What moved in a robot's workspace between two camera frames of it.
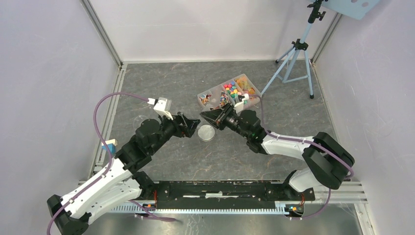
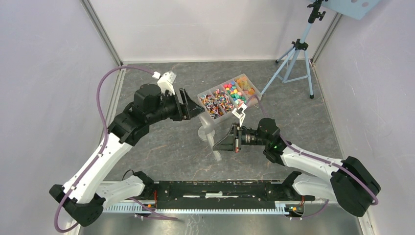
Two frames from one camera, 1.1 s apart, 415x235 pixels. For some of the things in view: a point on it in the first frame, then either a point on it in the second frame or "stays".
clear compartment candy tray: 224,94 stays
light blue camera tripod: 294,67 stays
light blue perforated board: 357,9 stays
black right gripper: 218,116 → 229,142
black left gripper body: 178,130 → 174,110
